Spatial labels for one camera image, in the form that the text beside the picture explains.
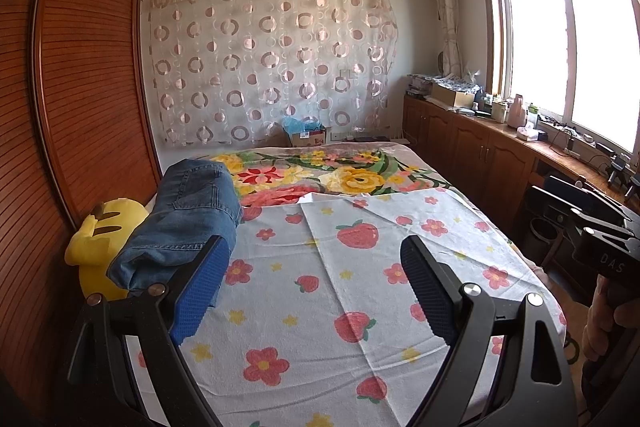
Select dark waste bin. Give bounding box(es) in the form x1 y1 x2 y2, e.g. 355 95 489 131
531 217 563 258

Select strawberry print bed sheet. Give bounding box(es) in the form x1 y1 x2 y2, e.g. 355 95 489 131
122 187 568 427

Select person's right hand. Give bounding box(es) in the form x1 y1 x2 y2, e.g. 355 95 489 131
582 277 640 363

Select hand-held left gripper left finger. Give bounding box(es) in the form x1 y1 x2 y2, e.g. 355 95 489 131
55 234 231 427

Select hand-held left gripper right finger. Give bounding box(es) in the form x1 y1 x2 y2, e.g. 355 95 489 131
400 234 576 427

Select cardboard box with blue bag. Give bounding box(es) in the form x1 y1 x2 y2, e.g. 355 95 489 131
282 117 328 148

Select pink bottle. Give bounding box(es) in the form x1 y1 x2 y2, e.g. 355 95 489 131
507 94 526 128

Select wooden cabinet counter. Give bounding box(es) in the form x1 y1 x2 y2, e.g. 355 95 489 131
402 94 640 268

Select wooden framed window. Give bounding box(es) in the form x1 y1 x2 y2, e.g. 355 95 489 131
475 0 640 158

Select small black tripod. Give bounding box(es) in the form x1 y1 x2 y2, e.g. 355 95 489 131
607 157 631 185

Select open cardboard box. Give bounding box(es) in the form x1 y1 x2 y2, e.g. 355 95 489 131
430 83 476 108

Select yellow plush toy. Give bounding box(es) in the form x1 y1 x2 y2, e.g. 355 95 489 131
65 198 151 300

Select floral blanket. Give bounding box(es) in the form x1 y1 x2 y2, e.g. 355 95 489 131
207 143 446 208

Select circle patterned sheer curtain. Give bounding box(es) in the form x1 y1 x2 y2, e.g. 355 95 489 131
142 0 401 148

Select pale window curtain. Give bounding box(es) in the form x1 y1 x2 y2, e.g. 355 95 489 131
425 0 471 80

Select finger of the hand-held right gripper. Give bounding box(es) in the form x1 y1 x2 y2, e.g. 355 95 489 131
531 186 635 254
544 176 640 223

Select wooden slatted wardrobe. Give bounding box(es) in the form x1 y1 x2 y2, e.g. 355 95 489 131
0 0 163 427

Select folded blue denim pants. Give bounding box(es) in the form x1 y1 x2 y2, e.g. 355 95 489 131
106 207 237 308

